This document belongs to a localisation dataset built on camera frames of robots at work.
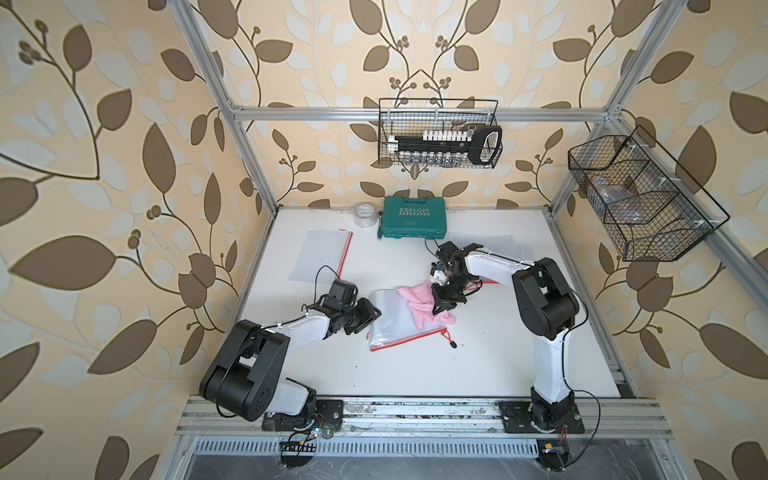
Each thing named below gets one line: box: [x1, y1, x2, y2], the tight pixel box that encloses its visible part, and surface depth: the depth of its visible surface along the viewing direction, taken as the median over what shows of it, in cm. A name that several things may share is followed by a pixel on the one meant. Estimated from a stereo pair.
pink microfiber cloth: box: [397, 281, 456, 329], surface depth 93 cm
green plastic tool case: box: [382, 196, 447, 239], surface depth 114 cm
